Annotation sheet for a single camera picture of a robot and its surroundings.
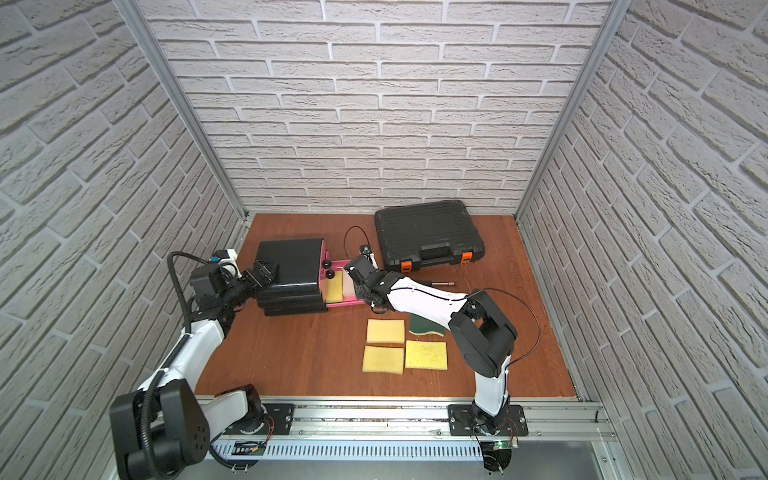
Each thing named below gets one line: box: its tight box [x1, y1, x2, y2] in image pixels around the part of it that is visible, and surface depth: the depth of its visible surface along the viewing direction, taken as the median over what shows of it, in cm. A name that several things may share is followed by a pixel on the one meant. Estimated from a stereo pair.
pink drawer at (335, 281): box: [319, 244, 365, 308], surface depth 95 cm
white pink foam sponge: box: [343, 272, 357, 301], surface depth 96 cm
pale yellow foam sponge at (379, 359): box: [362, 346, 404, 375], surface depth 84 cm
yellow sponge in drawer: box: [326, 270, 344, 303], surface depth 95 cm
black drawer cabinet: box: [256, 238, 328, 317], surface depth 84 cm
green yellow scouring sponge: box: [408, 313, 448, 337], surface depth 89 cm
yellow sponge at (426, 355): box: [405, 340, 448, 370], surface depth 85 cm
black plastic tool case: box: [374, 200, 485, 273], surface depth 107 cm
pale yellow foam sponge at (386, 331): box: [367, 319, 405, 343], surface depth 89 cm
